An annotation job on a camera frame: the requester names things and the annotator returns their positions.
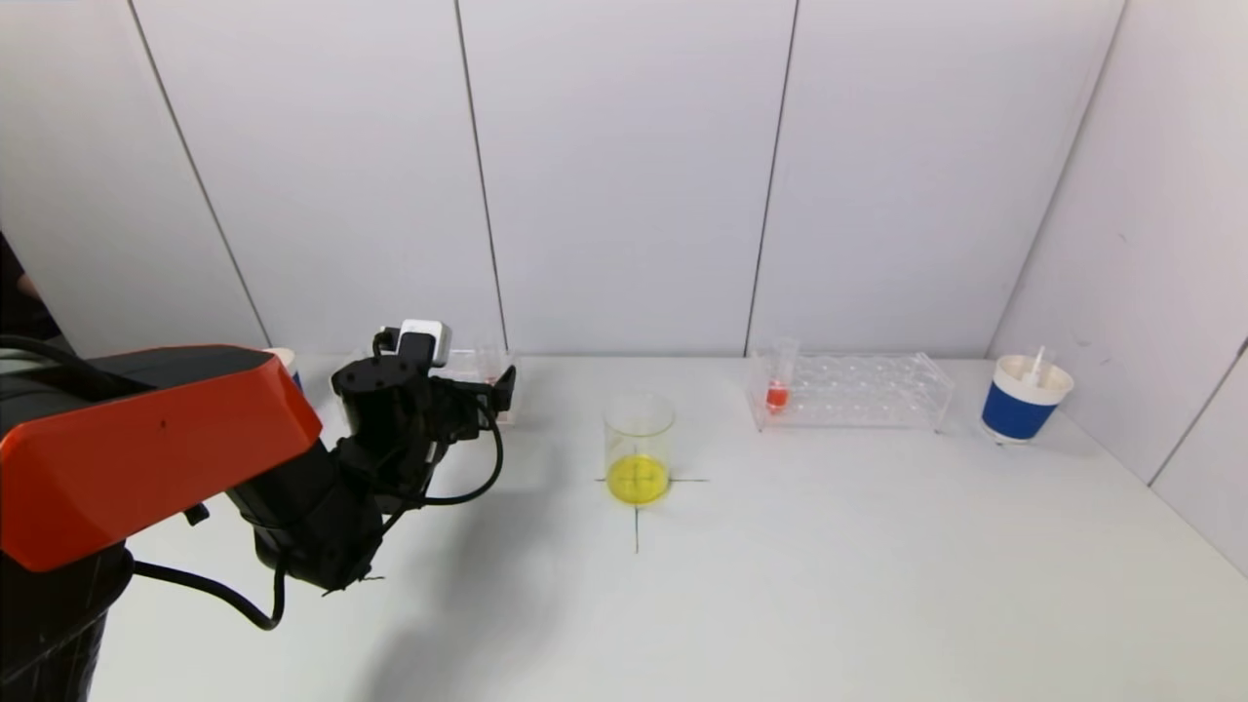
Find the test tube with yellow pigment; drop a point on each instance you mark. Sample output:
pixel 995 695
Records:
pixel 1033 372

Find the blue white paper cup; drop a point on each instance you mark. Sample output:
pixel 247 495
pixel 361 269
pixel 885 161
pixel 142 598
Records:
pixel 1016 411
pixel 288 363

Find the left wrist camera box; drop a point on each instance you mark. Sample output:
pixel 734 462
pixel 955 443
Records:
pixel 429 336

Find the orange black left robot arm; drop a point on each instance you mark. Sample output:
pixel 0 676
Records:
pixel 146 439

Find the clear glass beaker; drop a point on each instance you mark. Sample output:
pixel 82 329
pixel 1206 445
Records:
pixel 638 478

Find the test tube with red pigment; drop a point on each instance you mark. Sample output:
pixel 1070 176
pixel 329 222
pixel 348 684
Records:
pixel 490 359
pixel 776 396

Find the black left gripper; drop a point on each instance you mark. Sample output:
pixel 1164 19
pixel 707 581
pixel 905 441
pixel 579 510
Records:
pixel 458 409

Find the clear acrylic test tube rack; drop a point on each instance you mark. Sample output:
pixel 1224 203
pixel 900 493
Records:
pixel 858 400
pixel 473 366

